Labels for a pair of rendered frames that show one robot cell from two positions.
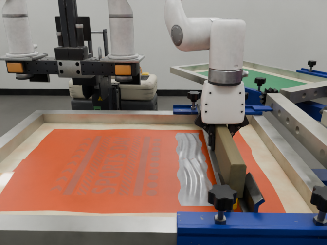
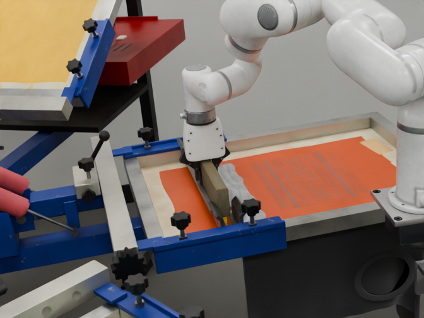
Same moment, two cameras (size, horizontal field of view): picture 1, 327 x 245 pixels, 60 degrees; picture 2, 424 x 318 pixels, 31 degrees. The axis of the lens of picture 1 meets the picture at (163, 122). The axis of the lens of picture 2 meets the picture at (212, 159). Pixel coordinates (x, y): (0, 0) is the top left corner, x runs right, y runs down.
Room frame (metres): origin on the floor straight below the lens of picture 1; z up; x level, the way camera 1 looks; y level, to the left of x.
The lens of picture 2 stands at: (2.37, -0.48, 1.83)
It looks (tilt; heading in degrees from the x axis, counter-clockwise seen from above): 24 degrees down; 168
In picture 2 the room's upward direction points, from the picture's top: 6 degrees counter-clockwise
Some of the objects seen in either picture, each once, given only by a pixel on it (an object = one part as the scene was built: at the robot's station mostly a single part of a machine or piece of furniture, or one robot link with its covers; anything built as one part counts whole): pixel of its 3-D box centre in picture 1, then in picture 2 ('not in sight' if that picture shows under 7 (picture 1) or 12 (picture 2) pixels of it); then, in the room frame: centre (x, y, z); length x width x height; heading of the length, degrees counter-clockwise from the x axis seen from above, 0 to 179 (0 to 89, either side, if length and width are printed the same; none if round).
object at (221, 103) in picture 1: (223, 99); (202, 135); (0.64, -0.14, 1.12); 0.10 x 0.08 x 0.11; 89
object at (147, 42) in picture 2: not in sight; (105, 50); (-0.59, -0.26, 1.06); 0.61 x 0.46 x 0.12; 149
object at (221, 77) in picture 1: (227, 74); (197, 113); (0.64, -0.15, 1.18); 0.09 x 0.07 x 0.03; 89
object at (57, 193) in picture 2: not in sight; (66, 199); (0.64, -0.50, 1.02); 0.17 x 0.06 x 0.05; 89
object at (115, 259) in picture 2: (271, 98); (128, 262); (0.99, -0.39, 1.02); 0.07 x 0.06 x 0.07; 89
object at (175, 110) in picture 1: (216, 116); (219, 242); (0.92, -0.18, 0.98); 0.30 x 0.05 x 0.07; 89
